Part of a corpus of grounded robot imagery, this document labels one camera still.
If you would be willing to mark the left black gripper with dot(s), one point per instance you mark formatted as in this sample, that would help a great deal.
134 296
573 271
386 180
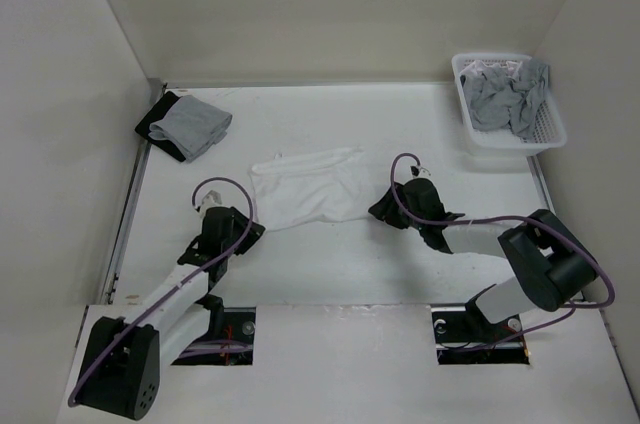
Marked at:
240 222

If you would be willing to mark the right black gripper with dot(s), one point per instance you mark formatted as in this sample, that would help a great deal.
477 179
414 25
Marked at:
385 209

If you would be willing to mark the white tank top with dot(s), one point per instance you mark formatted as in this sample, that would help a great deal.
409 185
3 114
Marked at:
330 186

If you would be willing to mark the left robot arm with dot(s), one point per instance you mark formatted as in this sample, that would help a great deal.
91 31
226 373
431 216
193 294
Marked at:
125 356

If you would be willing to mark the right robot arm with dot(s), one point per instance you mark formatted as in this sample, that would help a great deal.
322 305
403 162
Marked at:
549 265

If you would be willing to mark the folded grey tank top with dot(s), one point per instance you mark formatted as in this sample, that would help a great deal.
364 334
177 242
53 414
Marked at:
193 126

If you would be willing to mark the folded black tank top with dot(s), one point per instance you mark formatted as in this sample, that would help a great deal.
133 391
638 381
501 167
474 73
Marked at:
157 113

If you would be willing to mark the crumpled grey tank top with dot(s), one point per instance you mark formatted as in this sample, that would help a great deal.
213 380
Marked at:
496 101

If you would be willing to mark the pale pink tank top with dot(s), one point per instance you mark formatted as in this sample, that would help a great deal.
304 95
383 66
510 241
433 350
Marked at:
508 67

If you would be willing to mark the white front cover board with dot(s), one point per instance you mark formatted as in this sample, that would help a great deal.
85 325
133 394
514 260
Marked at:
377 364

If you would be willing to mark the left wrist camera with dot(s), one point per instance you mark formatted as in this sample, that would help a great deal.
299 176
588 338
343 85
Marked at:
211 199

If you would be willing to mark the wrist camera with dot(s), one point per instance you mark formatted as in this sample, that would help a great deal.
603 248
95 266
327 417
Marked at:
418 171
211 199

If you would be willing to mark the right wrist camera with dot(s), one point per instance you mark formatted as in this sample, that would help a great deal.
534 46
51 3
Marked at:
418 171

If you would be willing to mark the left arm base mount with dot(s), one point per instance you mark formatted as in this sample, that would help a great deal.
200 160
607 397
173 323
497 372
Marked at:
228 341

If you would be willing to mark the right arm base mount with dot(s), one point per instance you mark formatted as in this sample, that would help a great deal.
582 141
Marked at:
463 336

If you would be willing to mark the right aluminium table rail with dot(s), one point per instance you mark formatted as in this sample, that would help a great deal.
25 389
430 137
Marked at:
540 183

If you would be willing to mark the aluminium table rail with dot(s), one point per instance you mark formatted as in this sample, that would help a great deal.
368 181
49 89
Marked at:
127 204
540 183

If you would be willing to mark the left aluminium table rail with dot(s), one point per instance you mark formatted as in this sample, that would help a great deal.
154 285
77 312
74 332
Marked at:
127 204

